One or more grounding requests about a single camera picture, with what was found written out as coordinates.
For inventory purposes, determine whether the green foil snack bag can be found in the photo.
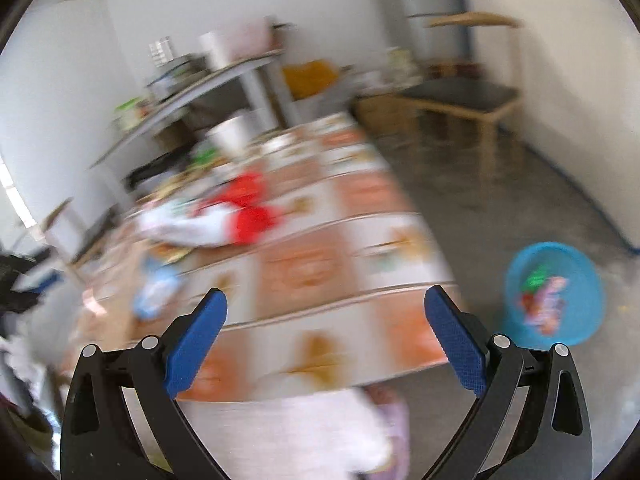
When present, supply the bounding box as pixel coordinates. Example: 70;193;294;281
522;270;551;293

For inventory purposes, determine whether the orange snack bag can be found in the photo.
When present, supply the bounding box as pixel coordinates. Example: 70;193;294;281
520;292;566;336

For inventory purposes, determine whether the white printed plastic bag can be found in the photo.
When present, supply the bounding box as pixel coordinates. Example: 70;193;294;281
385;47;426;86

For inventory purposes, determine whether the green and white food packet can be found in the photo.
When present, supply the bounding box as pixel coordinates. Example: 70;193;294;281
114;100;141;131

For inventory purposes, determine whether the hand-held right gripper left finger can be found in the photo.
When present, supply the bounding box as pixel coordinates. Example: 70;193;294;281
60;287;228;480

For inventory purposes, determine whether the red and white bag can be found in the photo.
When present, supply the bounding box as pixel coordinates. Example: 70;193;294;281
137;172;283;248

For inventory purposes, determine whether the grey rice cooker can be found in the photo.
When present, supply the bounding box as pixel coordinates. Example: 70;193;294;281
147;55;206;96

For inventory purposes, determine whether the pale pink plastic bag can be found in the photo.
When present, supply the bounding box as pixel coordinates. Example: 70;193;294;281
225;20;271;58

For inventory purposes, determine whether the blue plastic basket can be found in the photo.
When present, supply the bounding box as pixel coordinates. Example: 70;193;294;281
504;242;606;346

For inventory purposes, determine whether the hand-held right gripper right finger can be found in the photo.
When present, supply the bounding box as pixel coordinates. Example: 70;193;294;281
423;285;593;480

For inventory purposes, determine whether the white paper towel roll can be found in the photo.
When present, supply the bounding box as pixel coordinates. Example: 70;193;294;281
199;30;226;73

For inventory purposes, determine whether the yellow plastic bag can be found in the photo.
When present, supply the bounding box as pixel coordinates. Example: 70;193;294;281
282;60;338;101

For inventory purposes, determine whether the white paper cup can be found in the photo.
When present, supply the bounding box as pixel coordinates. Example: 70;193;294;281
206;116;253;158

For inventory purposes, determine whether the white side table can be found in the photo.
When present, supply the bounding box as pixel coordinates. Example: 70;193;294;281
90;50;291;196

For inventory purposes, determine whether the low cardboard box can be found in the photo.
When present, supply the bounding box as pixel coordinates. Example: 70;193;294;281
355;95;401;131

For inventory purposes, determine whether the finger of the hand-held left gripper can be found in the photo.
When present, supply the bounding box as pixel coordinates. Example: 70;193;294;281
0;252;56;318

